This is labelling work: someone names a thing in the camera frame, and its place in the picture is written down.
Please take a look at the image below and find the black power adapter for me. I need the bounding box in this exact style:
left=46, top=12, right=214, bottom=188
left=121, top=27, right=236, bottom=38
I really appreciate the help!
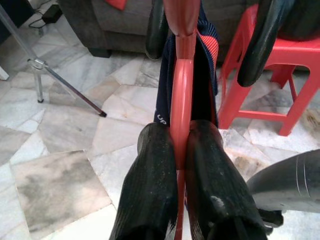
left=28, top=3, right=62, bottom=30

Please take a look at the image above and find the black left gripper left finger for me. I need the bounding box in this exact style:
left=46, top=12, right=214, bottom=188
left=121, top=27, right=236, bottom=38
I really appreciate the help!
left=109, top=122, right=180, bottom=240

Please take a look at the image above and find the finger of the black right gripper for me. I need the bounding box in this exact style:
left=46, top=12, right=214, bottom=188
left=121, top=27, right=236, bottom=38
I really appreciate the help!
left=145, top=0, right=168, bottom=60
left=236, top=0, right=297, bottom=88

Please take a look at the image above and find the black side cabinet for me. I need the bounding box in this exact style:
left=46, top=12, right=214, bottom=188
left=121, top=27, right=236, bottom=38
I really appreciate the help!
left=7, top=0, right=36, bottom=28

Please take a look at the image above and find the red plastic stool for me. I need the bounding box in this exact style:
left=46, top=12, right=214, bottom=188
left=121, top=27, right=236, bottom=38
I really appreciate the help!
left=217, top=3, right=320, bottom=137

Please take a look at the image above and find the dark grey fabric sofa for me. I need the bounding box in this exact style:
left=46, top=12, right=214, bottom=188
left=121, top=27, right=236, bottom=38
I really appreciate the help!
left=57, top=0, right=253, bottom=58

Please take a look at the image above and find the red plastic hanger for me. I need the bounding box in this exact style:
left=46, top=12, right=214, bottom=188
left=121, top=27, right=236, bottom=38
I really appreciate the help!
left=162, top=0, right=201, bottom=240

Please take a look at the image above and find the red cushion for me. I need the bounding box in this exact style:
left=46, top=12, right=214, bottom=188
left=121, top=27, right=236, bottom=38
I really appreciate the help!
left=104, top=0, right=128, bottom=11

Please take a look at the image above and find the dark grey robot leg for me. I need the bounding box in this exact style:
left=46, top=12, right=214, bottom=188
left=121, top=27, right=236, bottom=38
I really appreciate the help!
left=246, top=149, right=320, bottom=213

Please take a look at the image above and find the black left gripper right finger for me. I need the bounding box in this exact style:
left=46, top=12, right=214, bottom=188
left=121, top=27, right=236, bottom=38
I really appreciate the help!
left=186, top=119, right=268, bottom=240

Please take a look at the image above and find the black plastic bucket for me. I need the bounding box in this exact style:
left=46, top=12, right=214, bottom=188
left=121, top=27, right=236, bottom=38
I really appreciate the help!
left=277, top=0, right=320, bottom=42

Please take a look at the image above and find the navy shirt with red trim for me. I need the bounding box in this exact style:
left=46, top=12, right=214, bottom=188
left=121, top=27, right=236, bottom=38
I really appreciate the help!
left=152, top=4, right=221, bottom=130

